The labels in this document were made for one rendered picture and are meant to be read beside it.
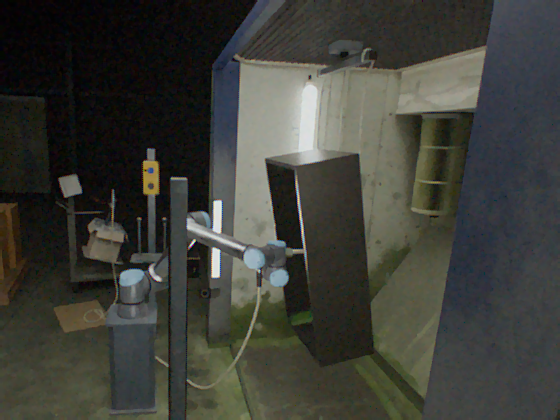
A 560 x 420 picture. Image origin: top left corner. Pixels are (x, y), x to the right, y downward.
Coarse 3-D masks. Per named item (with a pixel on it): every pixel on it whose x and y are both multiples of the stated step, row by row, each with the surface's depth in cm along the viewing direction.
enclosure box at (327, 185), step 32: (288, 160) 234; (320, 160) 213; (352, 160) 215; (288, 192) 275; (320, 192) 216; (352, 192) 219; (288, 224) 281; (320, 224) 220; (352, 224) 224; (320, 256) 225; (352, 256) 229; (288, 288) 293; (320, 288) 230; (352, 288) 234; (288, 320) 298; (320, 320) 235; (352, 320) 239; (320, 352) 241; (352, 352) 245
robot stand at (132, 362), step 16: (112, 304) 277; (112, 320) 254; (128, 320) 254; (144, 320) 255; (112, 336) 253; (128, 336) 254; (144, 336) 255; (112, 352) 256; (128, 352) 256; (144, 352) 258; (112, 368) 259; (128, 368) 259; (144, 368) 261; (112, 384) 262; (128, 384) 262; (144, 384) 263; (112, 400) 265; (128, 400) 265; (144, 400) 266
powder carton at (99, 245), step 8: (88, 224) 484; (96, 224) 457; (104, 224) 491; (120, 224) 490; (96, 232) 455; (104, 232) 453; (120, 232) 462; (96, 240) 455; (104, 240) 459; (120, 240) 460; (88, 248) 477; (96, 248) 457; (104, 248) 461; (96, 256) 459; (104, 256) 463
